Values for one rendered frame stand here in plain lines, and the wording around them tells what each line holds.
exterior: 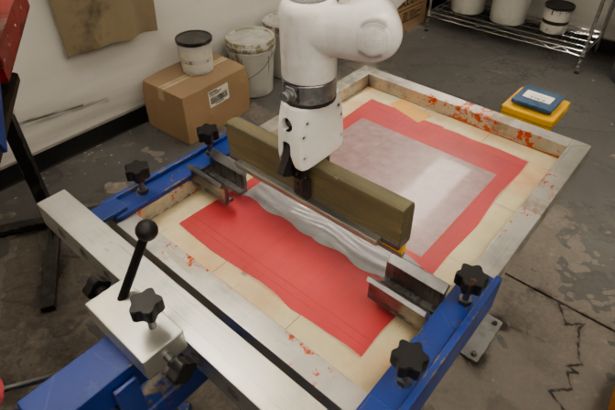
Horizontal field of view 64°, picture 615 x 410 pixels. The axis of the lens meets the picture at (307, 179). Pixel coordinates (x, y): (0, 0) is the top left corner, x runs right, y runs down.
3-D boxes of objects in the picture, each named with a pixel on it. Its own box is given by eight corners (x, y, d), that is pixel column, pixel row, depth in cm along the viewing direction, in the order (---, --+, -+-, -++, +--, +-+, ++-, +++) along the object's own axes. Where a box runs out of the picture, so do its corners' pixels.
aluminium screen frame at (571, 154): (364, 78, 135) (365, 65, 133) (586, 160, 106) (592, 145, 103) (109, 230, 89) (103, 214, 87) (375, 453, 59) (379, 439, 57)
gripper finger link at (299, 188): (296, 174, 71) (298, 209, 75) (311, 164, 73) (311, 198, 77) (281, 166, 73) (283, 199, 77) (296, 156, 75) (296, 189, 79)
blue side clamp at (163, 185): (231, 157, 108) (228, 131, 104) (247, 167, 106) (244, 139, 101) (110, 230, 91) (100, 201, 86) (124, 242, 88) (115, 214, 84)
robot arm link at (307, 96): (305, 97, 61) (305, 116, 63) (348, 72, 66) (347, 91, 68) (262, 79, 65) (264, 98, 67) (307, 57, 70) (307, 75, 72)
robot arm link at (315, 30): (397, -17, 62) (409, 9, 55) (390, 60, 69) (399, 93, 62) (279, -16, 63) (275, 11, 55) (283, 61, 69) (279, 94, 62)
